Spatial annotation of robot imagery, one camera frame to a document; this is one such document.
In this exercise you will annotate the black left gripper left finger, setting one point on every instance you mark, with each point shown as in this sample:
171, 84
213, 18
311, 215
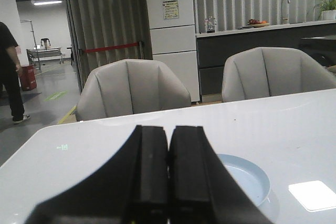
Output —
131, 187

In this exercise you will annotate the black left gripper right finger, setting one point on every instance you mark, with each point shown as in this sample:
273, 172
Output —
201, 188

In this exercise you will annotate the light blue round plate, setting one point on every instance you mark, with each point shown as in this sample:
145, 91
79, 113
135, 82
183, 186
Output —
251, 178

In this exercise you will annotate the left beige upholstered chair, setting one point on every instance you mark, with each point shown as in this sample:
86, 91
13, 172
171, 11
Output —
131, 86

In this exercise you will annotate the beige upholstered chair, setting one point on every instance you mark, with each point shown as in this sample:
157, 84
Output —
272, 71
131, 86

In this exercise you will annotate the right beige upholstered chair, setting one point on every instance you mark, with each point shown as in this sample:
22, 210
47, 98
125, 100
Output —
272, 71

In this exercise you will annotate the red barrier bar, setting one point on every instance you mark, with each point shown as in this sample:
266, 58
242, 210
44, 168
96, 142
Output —
134, 44

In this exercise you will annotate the small decorative figurine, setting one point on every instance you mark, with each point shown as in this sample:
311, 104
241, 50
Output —
210, 24

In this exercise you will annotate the metal cart table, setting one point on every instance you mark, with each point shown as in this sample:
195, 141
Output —
34, 55

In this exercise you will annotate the wooden fruit bowl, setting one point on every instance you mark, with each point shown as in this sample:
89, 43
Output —
257, 23

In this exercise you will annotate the tan cushion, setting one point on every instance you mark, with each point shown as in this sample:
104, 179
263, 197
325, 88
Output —
332, 69

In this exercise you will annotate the chrome faucet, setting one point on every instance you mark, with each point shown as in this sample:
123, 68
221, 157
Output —
284, 16

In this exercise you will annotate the person in black clothes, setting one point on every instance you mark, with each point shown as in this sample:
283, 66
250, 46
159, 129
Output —
11, 69

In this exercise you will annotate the white refrigerator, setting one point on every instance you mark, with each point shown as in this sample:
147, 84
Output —
173, 40

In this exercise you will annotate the potted green plant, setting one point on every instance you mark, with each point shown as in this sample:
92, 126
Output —
324, 5

